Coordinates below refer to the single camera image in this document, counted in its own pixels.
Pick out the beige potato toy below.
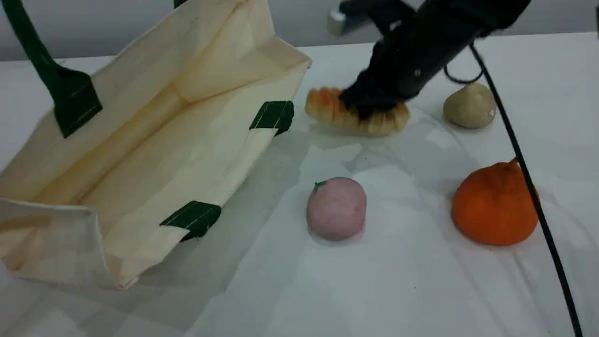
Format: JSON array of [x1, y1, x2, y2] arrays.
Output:
[[443, 82, 497, 129]]

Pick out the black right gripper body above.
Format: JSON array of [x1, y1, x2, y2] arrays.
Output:
[[353, 5, 475, 96]]

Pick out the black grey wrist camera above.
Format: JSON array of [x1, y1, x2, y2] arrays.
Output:
[[327, 0, 417, 37]]

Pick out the long golden ridged bread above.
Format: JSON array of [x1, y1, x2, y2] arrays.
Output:
[[305, 87, 411, 137]]

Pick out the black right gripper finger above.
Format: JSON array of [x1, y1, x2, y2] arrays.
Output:
[[374, 90, 412, 117], [339, 82, 377, 117]]

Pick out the black cable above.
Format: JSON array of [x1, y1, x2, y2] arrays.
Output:
[[444, 42, 583, 337]]

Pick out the orange tangerine with stem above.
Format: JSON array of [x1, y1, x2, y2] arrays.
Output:
[[451, 158, 540, 247]]

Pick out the pink peach bun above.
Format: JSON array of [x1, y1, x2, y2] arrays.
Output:
[[307, 177, 367, 242]]

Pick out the white canvas bag green handles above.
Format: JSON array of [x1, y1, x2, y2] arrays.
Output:
[[0, 0, 313, 291]]

